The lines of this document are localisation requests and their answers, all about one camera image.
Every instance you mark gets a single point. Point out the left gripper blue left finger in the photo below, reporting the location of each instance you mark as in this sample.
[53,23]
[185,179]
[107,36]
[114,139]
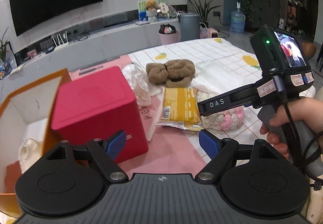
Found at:
[103,154]

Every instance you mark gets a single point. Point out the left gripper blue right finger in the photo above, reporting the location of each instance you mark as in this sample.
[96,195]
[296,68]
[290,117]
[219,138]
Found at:
[220,151]

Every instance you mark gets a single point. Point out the pink white fluffy scrunchie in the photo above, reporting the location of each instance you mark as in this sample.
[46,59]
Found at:
[225,120]

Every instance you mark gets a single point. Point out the yellow snack packet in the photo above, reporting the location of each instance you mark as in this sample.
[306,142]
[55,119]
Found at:
[179,109]

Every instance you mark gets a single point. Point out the white tissue wad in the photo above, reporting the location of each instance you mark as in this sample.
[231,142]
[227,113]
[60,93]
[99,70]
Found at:
[205,90]

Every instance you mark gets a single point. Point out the brown plush slippers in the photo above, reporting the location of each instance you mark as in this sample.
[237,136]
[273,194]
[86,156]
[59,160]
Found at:
[172,74]

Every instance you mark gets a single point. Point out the red Wonderlab box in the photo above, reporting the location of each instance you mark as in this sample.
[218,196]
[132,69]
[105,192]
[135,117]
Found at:
[97,106]

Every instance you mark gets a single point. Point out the pink paper placemat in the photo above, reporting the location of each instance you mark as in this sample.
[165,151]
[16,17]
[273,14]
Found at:
[169,151]

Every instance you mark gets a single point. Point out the blue water bottle jug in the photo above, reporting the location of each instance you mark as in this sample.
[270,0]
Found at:
[238,18]

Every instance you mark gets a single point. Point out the small pink heater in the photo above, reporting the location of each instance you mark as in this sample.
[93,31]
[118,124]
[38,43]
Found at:
[207,32]

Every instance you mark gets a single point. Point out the clear plastic bag bundle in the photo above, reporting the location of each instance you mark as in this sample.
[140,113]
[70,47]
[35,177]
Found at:
[137,79]

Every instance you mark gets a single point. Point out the orange cardboard box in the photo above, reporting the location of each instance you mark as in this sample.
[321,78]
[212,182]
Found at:
[26,114]

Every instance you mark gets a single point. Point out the tall leafy floor plant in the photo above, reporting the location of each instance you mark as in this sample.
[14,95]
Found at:
[203,9]

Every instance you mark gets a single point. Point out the grey-blue trash can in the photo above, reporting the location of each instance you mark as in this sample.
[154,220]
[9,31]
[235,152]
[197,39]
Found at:
[189,25]

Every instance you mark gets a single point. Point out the grey TV console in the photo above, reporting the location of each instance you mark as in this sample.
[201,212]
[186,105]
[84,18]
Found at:
[99,46]

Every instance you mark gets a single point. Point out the pink waste bin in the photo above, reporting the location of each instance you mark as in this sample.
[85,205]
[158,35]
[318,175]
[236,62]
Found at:
[168,34]

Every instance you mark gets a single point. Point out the white wifi router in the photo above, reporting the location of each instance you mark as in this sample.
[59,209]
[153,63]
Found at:
[60,40]

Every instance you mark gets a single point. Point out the potted green plant left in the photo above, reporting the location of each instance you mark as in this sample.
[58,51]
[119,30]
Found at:
[8,61]

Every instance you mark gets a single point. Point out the teddy bear on console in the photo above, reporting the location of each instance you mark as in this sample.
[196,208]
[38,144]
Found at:
[151,10]

